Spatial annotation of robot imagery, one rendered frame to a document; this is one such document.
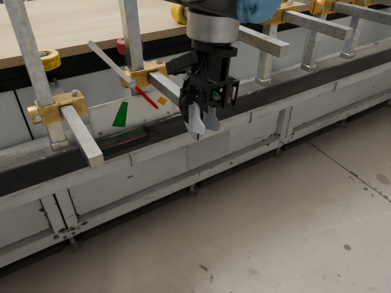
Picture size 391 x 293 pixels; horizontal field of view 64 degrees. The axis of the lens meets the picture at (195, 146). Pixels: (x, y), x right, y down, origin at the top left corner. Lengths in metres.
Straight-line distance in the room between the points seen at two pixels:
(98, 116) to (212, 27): 0.48
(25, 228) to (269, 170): 1.28
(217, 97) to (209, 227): 1.05
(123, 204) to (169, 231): 0.26
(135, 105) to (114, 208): 0.65
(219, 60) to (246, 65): 0.90
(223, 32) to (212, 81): 0.08
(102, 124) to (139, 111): 0.12
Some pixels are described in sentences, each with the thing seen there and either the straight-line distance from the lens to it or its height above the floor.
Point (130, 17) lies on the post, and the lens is 0.86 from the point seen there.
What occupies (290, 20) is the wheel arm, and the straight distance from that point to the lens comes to 1.14.
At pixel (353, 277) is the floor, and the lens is 1.56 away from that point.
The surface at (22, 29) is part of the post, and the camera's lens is 0.81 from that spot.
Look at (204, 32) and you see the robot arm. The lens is 0.54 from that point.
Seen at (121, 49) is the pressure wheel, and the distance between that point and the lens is 1.01.
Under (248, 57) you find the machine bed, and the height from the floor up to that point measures 0.72.
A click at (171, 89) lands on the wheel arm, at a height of 0.86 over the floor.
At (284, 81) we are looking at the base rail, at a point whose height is 0.70.
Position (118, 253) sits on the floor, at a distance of 1.52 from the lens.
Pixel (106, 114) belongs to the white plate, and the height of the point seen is 0.77.
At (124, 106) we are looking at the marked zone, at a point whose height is 0.78.
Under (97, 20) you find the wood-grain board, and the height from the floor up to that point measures 0.90.
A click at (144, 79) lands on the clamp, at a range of 0.91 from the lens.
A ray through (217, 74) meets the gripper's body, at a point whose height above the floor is 1.00.
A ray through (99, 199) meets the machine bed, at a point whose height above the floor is 0.22.
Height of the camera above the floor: 1.22
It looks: 37 degrees down
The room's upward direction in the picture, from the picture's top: straight up
